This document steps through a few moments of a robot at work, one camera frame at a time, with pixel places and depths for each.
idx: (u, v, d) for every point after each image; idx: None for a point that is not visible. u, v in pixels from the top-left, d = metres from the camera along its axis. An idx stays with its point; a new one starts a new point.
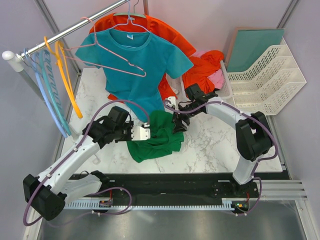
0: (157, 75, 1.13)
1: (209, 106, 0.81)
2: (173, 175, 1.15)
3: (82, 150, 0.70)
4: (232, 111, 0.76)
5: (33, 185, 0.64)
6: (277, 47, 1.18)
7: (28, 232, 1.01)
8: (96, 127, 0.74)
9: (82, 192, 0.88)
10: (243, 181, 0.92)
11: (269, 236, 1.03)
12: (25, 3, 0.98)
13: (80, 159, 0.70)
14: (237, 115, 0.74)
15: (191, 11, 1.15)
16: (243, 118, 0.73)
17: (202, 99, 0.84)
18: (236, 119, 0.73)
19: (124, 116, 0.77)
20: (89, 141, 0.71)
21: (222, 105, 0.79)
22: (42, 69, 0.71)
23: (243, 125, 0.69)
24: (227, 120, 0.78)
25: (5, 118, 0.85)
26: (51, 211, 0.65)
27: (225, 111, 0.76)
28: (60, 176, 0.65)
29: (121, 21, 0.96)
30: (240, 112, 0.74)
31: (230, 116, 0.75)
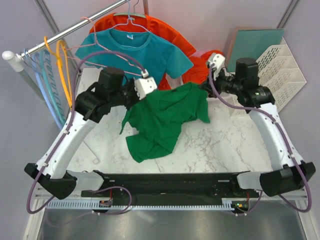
0: (156, 75, 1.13)
1: (259, 115, 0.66)
2: (174, 175, 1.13)
3: (75, 131, 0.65)
4: (283, 145, 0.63)
5: (33, 174, 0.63)
6: (277, 47, 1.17)
7: (28, 232, 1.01)
8: (84, 101, 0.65)
9: (88, 184, 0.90)
10: (242, 185, 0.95)
11: (269, 237, 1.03)
12: (25, 4, 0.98)
13: (74, 140, 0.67)
14: (285, 155, 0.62)
15: (191, 11, 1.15)
16: (291, 163, 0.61)
17: (252, 100, 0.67)
18: (282, 160, 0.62)
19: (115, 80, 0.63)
20: (80, 119, 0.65)
21: (275, 127, 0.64)
22: (42, 69, 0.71)
23: (286, 174, 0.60)
24: (270, 148, 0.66)
25: (5, 119, 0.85)
26: (62, 191, 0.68)
27: (274, 139, 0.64)
28: (57, 163, 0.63)
29: (121, 21, 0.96)
30: (291, 154, 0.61)
31: (276, 150, 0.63)
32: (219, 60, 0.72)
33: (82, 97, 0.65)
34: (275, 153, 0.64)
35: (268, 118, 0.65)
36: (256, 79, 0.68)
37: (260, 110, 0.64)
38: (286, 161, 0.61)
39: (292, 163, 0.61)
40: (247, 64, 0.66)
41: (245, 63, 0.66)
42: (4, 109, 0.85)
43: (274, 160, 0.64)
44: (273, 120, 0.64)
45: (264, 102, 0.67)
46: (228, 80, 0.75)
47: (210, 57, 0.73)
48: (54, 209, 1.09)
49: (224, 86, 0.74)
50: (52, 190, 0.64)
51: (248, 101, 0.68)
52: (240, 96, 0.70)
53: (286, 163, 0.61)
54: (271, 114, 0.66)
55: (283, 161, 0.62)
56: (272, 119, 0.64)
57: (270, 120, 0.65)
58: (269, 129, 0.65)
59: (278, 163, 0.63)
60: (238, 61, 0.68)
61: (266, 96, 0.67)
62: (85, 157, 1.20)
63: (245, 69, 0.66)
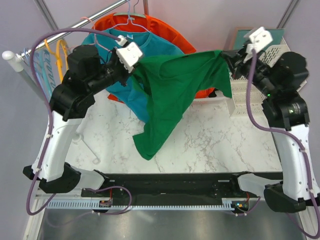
0: None
1: (287, 139, 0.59)
2: (174, 175, 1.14)
3: (58, 133, 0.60)
4: (304, 177, 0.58)
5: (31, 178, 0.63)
6: (277, 47, 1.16)
7: (28, 232, 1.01)
8: (61, 97, 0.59)
9: (89, 182, 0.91)
10: (242, 187, 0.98)
11: (269, 237, 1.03)
12: (25, 4, 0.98)
13: (62, 142, 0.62)
14: (303, 188, 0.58)
15: (192, 11, 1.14)
16: (307, 196, 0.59)
17: (283, 117, 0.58)
18: (299, 192, 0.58)
19: (87, 65, 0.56)
20: (60, 120, 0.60)
21: (301, 156, 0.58)
22: (42, 69, 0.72)
23: (300, 207, 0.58)
24: (287, 174, 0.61)
25: (5, 119, 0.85)
26: (67, 185, 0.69)
27: (297, 170, 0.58)
28: (49, 166, 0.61)
29: (121, 21, 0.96)
30: (309, 188, 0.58)
31: (295, 181, 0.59)
32: (262, 42, 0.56)
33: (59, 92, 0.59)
34: (293, 182, 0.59)
35: (296, 144, 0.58)
36: (294, 90, 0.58)
37: (289, 134, 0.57)
38: (303, 194, 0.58)
39: (308, 196, 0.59)
40: (294, 73, 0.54)
41: (291, 69, 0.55)
42: (4, 109, 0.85)
43: (289, 188, 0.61)
44: (301, 148, 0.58)
45: (295, 122, 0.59)
46: (261, 69, 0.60)
47: (253, 34, 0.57)
48: (54, 209, 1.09)
49: (252, 74, 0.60)
50: (55, 189, 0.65)
51: (276, 115, 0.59)
52: (267, 104, 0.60)
53: (302, 196, 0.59)
54: (300, 138, 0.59)
55: (300, 193, 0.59)
56: (300, 147, 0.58)
57: (297, 147, 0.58)
58: (294, 158, 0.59)
59: (293, 192, 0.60)
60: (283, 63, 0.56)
61: (299, 114, 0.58)
62: (85, 156, 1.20)
63: (292, 77, 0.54)
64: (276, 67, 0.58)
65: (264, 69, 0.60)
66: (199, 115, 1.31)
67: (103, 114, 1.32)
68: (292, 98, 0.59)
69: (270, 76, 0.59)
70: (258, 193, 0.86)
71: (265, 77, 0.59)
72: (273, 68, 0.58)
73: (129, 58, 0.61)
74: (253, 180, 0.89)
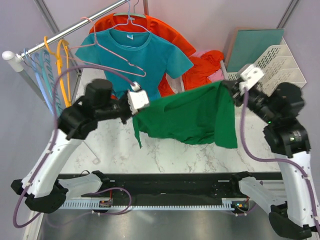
0: (157, 75, 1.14)
1: (290, 166, 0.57)
2: (174, 175, 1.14)
3: (57, 151, 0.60)
4: (308, 204, 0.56)
5: (19, 191, 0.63)
6: (277, 48, 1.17)
7: (28, 232, 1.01)
8: (68, 118, 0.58)
9: (84, 189, 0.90)
10: (242, 191, 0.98)
11: (269, 237, 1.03)
12: (25, 4, 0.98)
13: (58, 161, 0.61)
14: (308, 215, 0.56)
15: (191, 11, 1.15)
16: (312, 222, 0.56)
17: (285, 144, 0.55)
18: (303, 218, 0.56)
19: (102, 96, 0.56)
20: (63, 139, 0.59)
21: (304, 183, 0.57)
22: (42, 69, 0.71)
23: (306, 234, 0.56)
24: (291, 200, 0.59)
25: (5, 119, 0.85)
26: (52, 205, 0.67)
27: (301, 196, 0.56)
28: (40, 183, 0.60)
29: (121, 21, 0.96)
30: (314, 215, 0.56)
31: (299, 208, 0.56)
32: (255, 76, 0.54)
33: (68, 111, 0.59)
34: (297, 209, 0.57)
35: (298, 171, 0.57)
36: (293, 117, 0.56)
37: (292, 163, 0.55)
38: (308, 221, 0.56)
39: (313, 222, 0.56)
40: (290, 102, 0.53)
41: (287, 99, 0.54)
42: (4, 109, 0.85)
43: (293, 215, 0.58)
44: (304, 175, 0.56)
45: (297, 149, 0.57)
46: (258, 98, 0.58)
47: (244, 71, 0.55)
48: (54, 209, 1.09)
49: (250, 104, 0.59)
50: (39, 207, 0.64)
51: (278, 142, 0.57)
52: (270, 133, 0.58)
53: (307, 223, 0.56)
54: (303, 165, 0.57)
55: (304, 220, 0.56)
56: (303, 174, 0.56)
57: (300, 174, 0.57)
58: (296, 185, 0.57)
59: (298, 219, 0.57)
60: (280, 92, 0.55)
61: (301, 142, 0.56)
62: (85, 156, 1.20)
63: (289, 107, 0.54)
64: (274, 96, 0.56)
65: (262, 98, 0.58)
66: None
67: None
68: (292, 124, 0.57)
69: (269, 105, 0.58)
70: (258, 201, 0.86)
71: (266, 106, 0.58)
72: (271, 98, 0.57)
73: (136, 101, 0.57)
74: (254, 189, 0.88)
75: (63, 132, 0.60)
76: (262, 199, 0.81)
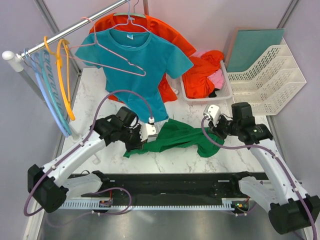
0: (157, 75, 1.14)
1: (260, 150, 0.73)
2: (174, 175, 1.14)
3: (88, 146, 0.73)
4: (286, 180, 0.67)
5: (37, 175, 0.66)
6: (277, 47, 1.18)
7: (28, 232, 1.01)
8: (100, 126, 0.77)
9: (84, 189, 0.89)
10: (242, 191, 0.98)
11: (269, 236, 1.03)
12: (25, 4, 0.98)
13: (84, 154, 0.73)
14: (288, 189, 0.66)
15: (191, 11, 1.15)
16: (296, 196, 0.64)
17: (251, 136, 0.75)
18: (286, 192, 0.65)
19: (131, 116, 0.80)
20: (96, 137, 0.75)
21: (275, 161, 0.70)
22: (42, 69, 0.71)
23: (292, 206, 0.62)
24: (273, 181, 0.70)
25: (5, 119, 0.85)
26: (52, 204, 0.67)
27: (277, 173, 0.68)
28: (64, 169, 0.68)
29: (121, 21, 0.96)
30: (294, 188, 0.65)
31: (279, 184, 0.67)
32: (214, 110, 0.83)
33: (100, 123, 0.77)
34: (279, 187, 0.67)
35: (268, 153, 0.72)
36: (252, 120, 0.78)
37: (261, 146, 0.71)
38: (291, 195, 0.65)
39: (296, 196, 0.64)
40: (240, 106, 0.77)
41: (238, 106, 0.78)
42: (4, 109, 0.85)
43: (279, 194, 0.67)
44: (273, 155, 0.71)
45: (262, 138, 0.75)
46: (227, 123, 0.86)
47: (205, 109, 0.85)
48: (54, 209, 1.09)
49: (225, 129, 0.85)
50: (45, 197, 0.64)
51: (247, 137, 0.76)
52: (241, 134, 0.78)
53: (291, 197, 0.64)
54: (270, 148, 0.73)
55: (288, 195, 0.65)
56: (272, 154, 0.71)
57: (270, 155, 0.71)
58: (271, 164, 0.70)
59: (283, 196, 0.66)
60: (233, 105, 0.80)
61: (264, 133, 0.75)
62: None
63: (239, 110, 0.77)
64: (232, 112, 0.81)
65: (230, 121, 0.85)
66: (199, 115, 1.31)
67: (103, 113, 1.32)
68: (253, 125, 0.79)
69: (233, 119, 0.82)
70: (258, 201, 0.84)
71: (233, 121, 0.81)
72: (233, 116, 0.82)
73: (149, 130, 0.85)
74: (254, 188, 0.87)
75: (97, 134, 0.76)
76: (262, 198, 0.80)
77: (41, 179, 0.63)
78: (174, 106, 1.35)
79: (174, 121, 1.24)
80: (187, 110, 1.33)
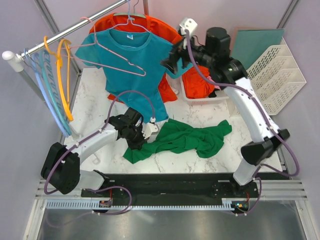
0: (156, 75, 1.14)
1: (236, 91, 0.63)
2: (174, 175, 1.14)
3: (105, 134, 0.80)
4: (261, 119, 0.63)
5: (59, 151, 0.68)
6: (277, 48, 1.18)
7: (28, 232, 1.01)
8: (113, 121, 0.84)
9: (89, 182, 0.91)
10: (243, 183, 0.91)
11: (269, 236, 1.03)
12: (24, 4, 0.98)
13: (101, 140, 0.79)
14: (264, 128, 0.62)
15: (192, 11, 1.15)
16: (270, 134, 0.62)
17: (227, 77, 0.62)
18: (262, 132, 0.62)
19: (138, 116, 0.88)
20: (111, 128, 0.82)
21: (251, 102, 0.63)
22: (42, 69, 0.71)
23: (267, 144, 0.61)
24: (248, 123, 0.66)
25: (5, 119, 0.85)
26: (68, 182, 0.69)
27: (253, 114, 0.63)
28: (86, 147, 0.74)
29: (120, 21, 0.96)
30: (269, 127, 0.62)
31: (255, 124, 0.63)
32: (191, 27, 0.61)
33: (113, 119, 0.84)
34: (255, 127, 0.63)
35: (244, 94, 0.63)
36: (227, 53, 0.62)
37: (237, 87, 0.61)
38: (265, 133, 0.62)
39: (271, 134, 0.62)
40: (220, 39, 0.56)
41: (217, 38, 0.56)
42: (4, 109, 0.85)
43: (255, 134, 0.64)
44: (250, 96, 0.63)
45: (237, 77, 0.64)
46: (198, 49, 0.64)
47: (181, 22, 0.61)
48: (54, 209, 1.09)
49: (194, 56, 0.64)
50: (67, 173, 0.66)
51: (222, 78, 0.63)
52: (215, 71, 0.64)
53: (266, 136, 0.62)
54: (246, 88, 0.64)
55: (263, 133, 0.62)
56: (248, 95, 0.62)
57: (246, 96, 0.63)
58: (247, 105, 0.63)
59: (259, 135, 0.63)
60: (209, 34, 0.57)
61: (238, 70, 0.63)
62: None
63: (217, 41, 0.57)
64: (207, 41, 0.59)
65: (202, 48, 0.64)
66: (199, 115, 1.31)
67: (103, 113, 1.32)
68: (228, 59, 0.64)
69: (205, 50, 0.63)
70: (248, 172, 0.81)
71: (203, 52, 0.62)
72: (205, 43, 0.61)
73: (153, 128, 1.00)
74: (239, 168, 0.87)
75: (111, 125, 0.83)
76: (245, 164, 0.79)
77: (66, 153, 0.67)
78: (175, 106, 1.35)
79: (173, 121, 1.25)
80: (187, 110, 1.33)
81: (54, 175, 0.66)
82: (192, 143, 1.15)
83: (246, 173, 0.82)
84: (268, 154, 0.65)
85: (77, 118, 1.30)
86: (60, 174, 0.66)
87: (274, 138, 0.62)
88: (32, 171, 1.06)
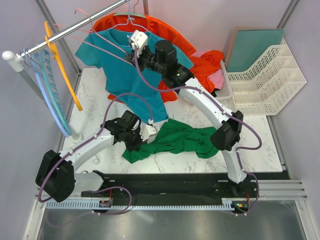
0: (156, 74, 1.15)
1: (188, 90, 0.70)
2: (174, 176, 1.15)
3: (101, 139, 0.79)
4: (215, 107, 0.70)
5: (53, 159, 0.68)
6: (277, 47, 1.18)
7: (28, 232, 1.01)
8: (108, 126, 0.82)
9: (87, 184, 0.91)
10: (241, 180, 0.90)
11: (269, 236, 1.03)
12: (24, 4, 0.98)
13: (96, 146, 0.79)
14: (219, 114, 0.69)
15: (192, 11, 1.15)
16: (227, 118, 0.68)
17: (177, 82, 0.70)
18: (219, 118, 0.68)
19: (135, 119, 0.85)
20: (107, 133, 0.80)
21: (203, 95, 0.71)
22: (42, 68, 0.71)
23: (226, 128, 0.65)
24: (206, 113, 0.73)
25: (4, 118, 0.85)
26: (62, 190, 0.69)
27: (207, 105, 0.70)
28: (80, 154, 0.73)
29: (121, 21, 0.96)
30: (223, 111, 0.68)
31: (211, 113, 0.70)
32: (141, 39, 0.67)
33: (110, 123, 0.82)
34: (212, 115, 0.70)
35: (195, 91, 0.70)
36: (176, 62, 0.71)
37: (188, 87, 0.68)
38: (222, 118, 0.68)
39: (227, 118, 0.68)
40: (166, 52, 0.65)
41: (165, 50, 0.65)
42: (4, 109, 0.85)
43: (214, 121, 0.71)
44: (200, 91, 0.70)
45: (186, 80, 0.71)
46: (151, 58, 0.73)
47: (133, 36, 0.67)
48: (54, 209, 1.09)
49: (147, 64, 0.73)
50: (61, 181, 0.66)
51: (174, 84, 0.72)
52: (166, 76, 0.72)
53: (223, 120, 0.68)
54: (196, 86, 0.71)
55: (220, 119, 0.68)
56: (198, 91, 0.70)
57: (198, 92, 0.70)
58: (200, 99, 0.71)
59: (217, 122, 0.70)
60: (158, 47, 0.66)
61: (186, 74, 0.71)
62: None
63: (165, 54, 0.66)
64: (156, 53, 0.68)
65: (153, 56, 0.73)
66: (198, 115, 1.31)
67: (103, 114, 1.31)
68: (177, 65, 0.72)
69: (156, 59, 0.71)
70: (235, 162, 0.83)
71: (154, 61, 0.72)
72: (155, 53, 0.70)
73: (151, 130, 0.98)
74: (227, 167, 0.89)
75: (107, 130, 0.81)
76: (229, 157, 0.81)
77: (59, 160, 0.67)
78: (174, 106, 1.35)
79: (174, 122, 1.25)
80: (187, 110, 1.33)
81: (48, 182, 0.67)
82: (191, 146, 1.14)
83: (233, 165, 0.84)
84: (231, 135, 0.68)
85: (77, 118, 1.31)
86: (54, 182, 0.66)
87: (231, 121, 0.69)
88: (33, 170, 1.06)
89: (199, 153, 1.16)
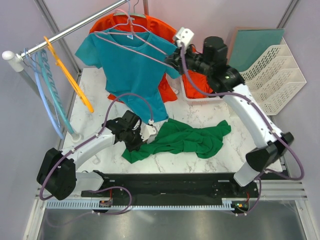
0: (156, 75, 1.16)
1: (235, 97, 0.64)
2: (174, 175, 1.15)
3: (102, 138, 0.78)
4: (263, 123, 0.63)
5: (55, 157, 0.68)
6: (277, 48, 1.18)
7: (28, 232, 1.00)
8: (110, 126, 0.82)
9: (88, 184, 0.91)
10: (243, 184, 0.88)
11: (269, 236, 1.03)
12: (24, 4, 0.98)
13: (98, 146, 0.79)
14: (266, 132, 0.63)
15: (191, 11, 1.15)
16: (274, 138, 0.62)
17: (224, 85, 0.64)
18: (265, 136, 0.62)
19: (136, 119, 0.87)
20: (108, 132, 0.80)
21: (250, 107, 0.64)
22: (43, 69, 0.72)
23: (271, 150, 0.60)
24: (251, 127, 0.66)
25: (4, 118, 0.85)
26: (63, 188, 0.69)
27: (254, 119, 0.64)
28: (82, 153, 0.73)
29: (121, 22, 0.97)
30: (271, 130, 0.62)
31: (257, 129, 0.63)
32: (186, 37, 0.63)
33: (110, 123, 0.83)
34: (257, 132, 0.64)
35: (243, 100, 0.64)
36: (224, 62, 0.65)
37: (235, 93, 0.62)
38: (268, 138, 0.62)
39: (274, 138, 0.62)
40: (217, 49, 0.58)
41: (215, 47, 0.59)
42: (4, 109, 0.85)
43: (258, 139, 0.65)
44: (248, 102, 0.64)
45: (234, 85, 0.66)
46: (196, 57, 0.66)
47: (178, 33, 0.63)
48: (54, 209, 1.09)
49: (192, 64, 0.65)
50: (62, 179, 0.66)
51: (220, 86, 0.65)
52: (212, 79, 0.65)
53: (270, 140, 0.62)
54: (245, 94, 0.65)
55: (266, 138, 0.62)
56: (247, 101, 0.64)
57: (245, 102, 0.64)
58: (247, 111, 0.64)
59: (262, 140, 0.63)
60: (207, 44, 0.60)
61: (235, 78, 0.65)
62: None
63: (216, 53, 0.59)
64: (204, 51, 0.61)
65: (198, 57, 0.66)
66: (199, 115, 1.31)
67: (103, 114, 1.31)
68: (225, 68, 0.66)
69: (203, 59, 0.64)
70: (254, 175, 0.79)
71: (201, 61, 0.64)
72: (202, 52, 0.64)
73: (151, 130, 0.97)
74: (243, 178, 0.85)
75: (108, 130, 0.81)
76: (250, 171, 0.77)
77: (61, 159, 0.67)
78: (175, 106, 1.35)
79: (174, 122, 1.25)
80: (187, 110, 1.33)
81: (50, 181, 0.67)
82: (191, 146, 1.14)
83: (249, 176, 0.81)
84: (273, 159, 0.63)
85: (78, 118, 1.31)
86: (56, 180, 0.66)
87: (277, 142, 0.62)
88: (33, 170, 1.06)
89: (199, 153, 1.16)
